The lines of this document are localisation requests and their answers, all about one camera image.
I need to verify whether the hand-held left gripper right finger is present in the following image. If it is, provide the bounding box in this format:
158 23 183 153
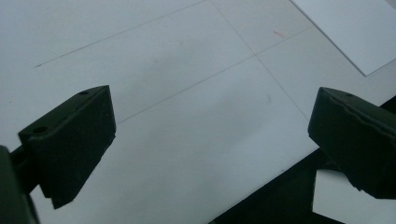
307 87 396 200

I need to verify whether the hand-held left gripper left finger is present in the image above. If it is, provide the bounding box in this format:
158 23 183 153
18 85 117 210

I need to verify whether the white paper sheet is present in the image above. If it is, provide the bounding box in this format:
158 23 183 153
290 0 396 77
312 169 396 224

